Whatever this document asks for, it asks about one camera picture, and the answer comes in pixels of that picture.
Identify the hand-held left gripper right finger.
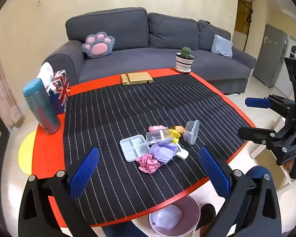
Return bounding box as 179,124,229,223
199,146,283,237

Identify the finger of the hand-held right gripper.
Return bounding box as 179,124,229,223
237,126,290,153
245,94,296,122

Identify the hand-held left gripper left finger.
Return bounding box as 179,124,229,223
18,147,100,237

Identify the small white plastic box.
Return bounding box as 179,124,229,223
175,143,189,160

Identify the pink waste bin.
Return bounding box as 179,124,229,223
148,195,201,237

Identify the round clear plastic container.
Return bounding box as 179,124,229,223
183,120,200,145

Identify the purple paper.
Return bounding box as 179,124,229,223
149,141,179,164

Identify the white compartment tray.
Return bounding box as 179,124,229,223
120,134,151,163

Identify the pink paper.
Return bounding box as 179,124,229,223
136,153,161,176

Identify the rectangular clear plastic container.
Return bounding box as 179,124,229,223
145,128,172,146

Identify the red table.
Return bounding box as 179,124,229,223
32,68,256,228

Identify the person's black shoe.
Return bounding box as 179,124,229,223
199,203,216,230

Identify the grey metal door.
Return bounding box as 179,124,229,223
252,24,288,88

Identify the yellow duck toy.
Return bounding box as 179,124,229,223
169,128,181,144

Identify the yellow stool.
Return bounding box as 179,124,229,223
18,131,37,176

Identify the clear plastic bin bag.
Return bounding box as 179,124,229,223
150,205,183,229

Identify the light blue cushion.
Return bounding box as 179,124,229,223
211,35,233,58

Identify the person's left leg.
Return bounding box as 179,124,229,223
104,221,151,237

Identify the black striped table mat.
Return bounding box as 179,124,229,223
63,74,249,226

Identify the teal thermos bottle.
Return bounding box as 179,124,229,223
23,78,61,135

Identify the cactus in striped pot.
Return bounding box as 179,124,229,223
176,47,195,74

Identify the flag print tissue box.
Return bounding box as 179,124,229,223
37,63,71,115

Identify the wooden phone stand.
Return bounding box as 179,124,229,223
121,72,154,86

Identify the beige patterned curtain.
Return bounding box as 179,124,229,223
0,26,24,129

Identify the dark grey fabric sofa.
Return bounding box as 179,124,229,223
43,7,257,95

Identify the grey pink paw cushion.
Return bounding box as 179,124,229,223
82,32,115,59

